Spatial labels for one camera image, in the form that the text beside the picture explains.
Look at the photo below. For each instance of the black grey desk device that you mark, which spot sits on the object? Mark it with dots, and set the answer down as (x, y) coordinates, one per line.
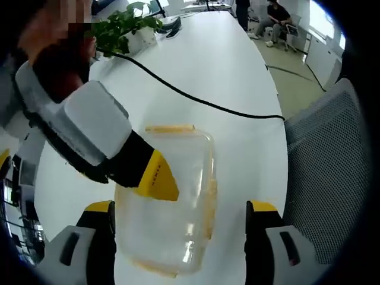
(173, 26)

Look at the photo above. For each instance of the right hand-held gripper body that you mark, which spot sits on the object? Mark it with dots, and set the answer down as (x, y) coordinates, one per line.
(92, 124)

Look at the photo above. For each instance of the person's right hand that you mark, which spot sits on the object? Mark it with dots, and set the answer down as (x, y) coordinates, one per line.
(44, 26)

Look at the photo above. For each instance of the white office chair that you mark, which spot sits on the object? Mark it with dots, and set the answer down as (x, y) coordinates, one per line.
(292, 29)

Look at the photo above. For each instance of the yellow black object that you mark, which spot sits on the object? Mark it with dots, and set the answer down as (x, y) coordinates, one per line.
(3, 160)

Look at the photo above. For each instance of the green leafy plant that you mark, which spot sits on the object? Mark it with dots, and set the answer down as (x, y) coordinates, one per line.
(118, 28)

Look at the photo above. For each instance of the clear plastic box yellow buckles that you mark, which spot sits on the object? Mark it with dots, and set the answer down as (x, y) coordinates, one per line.
(166, 213)

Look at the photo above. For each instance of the white plant pot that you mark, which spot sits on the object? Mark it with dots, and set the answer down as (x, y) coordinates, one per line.
(142, 41)

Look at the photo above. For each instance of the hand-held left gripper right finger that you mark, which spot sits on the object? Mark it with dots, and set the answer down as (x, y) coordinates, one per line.
(261, 246)

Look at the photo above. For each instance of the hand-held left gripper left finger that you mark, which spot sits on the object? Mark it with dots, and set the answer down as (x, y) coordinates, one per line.
(98, 243)

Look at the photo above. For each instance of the grey mesh office chair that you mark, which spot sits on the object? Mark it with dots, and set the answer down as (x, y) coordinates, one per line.
(326, 148)

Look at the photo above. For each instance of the white cabinet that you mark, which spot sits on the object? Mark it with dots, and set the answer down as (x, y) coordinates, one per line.
(322, 56)

